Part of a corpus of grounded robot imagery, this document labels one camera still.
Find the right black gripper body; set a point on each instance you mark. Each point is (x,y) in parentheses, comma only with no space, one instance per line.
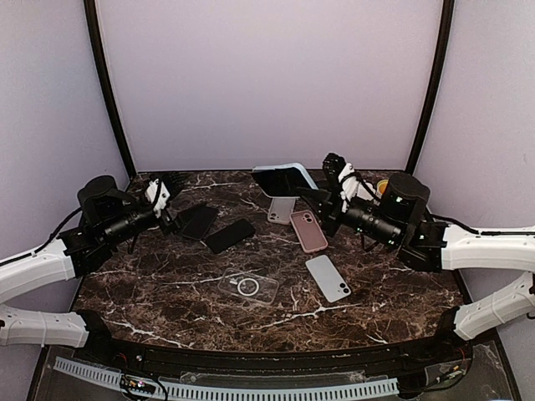
(330,224)

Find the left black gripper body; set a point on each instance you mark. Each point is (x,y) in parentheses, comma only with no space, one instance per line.
(167,223)

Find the phone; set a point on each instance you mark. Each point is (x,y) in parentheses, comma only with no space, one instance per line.
(328,278)
(200,223)
(282,181)

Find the pink phone case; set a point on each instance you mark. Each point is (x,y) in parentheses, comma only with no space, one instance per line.
(308,231)

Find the white phone case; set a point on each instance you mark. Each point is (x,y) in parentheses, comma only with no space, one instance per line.
(280,210)

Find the black smartphone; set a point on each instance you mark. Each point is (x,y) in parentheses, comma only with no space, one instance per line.
(229,236)

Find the clear magsafe phone case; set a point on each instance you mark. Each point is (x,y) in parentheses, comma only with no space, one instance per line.
(248,286)

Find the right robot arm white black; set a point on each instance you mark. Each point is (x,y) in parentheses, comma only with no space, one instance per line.
(427,243)

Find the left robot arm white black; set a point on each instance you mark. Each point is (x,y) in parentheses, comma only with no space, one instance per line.
(109,217)

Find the small green circuit board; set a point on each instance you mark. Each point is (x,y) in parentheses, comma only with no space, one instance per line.
(136,386)

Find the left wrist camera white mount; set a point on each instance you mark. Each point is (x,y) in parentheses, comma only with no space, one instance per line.
(163,188)

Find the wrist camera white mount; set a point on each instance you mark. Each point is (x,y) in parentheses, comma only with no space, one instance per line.
(163,188)
(346,181)

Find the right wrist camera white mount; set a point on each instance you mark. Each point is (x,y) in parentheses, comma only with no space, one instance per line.
(346,181)

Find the black front rail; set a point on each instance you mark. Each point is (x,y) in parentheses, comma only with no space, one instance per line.
(408,357)

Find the white slotted cable duct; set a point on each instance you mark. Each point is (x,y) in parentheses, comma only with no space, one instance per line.
(169,390)

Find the left black frame post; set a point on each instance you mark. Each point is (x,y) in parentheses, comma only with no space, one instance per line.
(101,66)

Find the black frame post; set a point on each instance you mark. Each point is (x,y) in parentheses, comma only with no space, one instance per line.
(443,36)
(101,66)

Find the right black frame post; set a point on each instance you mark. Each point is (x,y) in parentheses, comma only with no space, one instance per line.
(443,36)

